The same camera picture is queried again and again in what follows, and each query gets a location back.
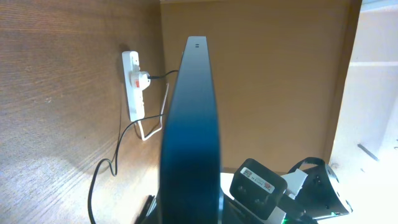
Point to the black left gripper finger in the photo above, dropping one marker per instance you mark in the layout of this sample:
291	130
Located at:
148	207

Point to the blue Samsung Galaxy smartphone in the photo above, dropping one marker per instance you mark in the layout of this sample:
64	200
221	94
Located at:
190	162

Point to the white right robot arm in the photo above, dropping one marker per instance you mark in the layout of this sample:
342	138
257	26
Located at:
308	193

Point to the white charger adapter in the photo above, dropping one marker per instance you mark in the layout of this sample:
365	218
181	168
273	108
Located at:
140	80

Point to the white power strip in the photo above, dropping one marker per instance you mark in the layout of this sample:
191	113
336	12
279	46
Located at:
134	97

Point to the brown wooden side panel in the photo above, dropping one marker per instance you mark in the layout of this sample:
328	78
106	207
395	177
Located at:
279	71

